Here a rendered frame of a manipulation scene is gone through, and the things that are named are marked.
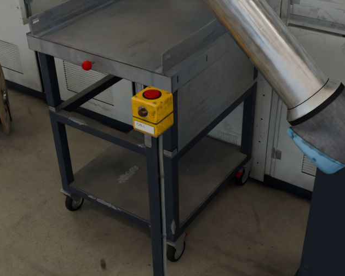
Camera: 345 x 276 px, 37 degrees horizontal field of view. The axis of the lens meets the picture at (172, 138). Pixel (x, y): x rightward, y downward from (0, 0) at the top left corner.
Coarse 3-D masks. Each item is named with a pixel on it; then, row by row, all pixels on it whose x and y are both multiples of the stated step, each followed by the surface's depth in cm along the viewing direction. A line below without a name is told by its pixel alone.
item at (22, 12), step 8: (16, 0) 186; (24, 0) 188; (32, 0) 190; (40, 0) 196; (48, 0) 199; (56, 0) 202; (64, 0) 205; (16, 8) 188; (24, 8) 188; (32, 8) 194; (40, 8) 197; (48, 8) 200; (24, 16) 189; (24, 24) 191
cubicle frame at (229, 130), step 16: (256, 80) 218; (256, 96) 222; (240, 112) 232; (256, 112) 227; (224, 128) 242; (240, 128) 236; (256, 128) 231; (240, 144) 241; (256, 144) 235; (256, 160) 240
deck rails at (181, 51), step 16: (80, 0) 195; (96, 0) 202; (112, 0) 208; (32, 16) 178; (48, 16) 184; (64, 16) 190; (80, 16) 194; (32, 32) 180; (48, 32) 182; (208, 32) 170; (224, 32) 178; (176, 48) 156; (192, 48) 164; (176, 64) 159
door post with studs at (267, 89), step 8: (272, 0) 197; (272, 8) 199; (264, 80) 216; (264, 88) 218; (264, 96) 220; (264, 104) 222; (264, 112) 224; (264, 120) 227; (264, 128) 229; (264, 136) 231; (264, 144) 233; (264, 152) 235; (256, 168) 243; (256, 176) 245
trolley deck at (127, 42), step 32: (128, 0) 209; (160, 0) 208; (192, 0) 207; (64, 32) 182; (96, 32) 182; (128, 32) 181; (160, 32) 181; (192, 32) 180; (96, 64) 169; (128, 64) 160; (160, 64) 160; (192, 64) 161
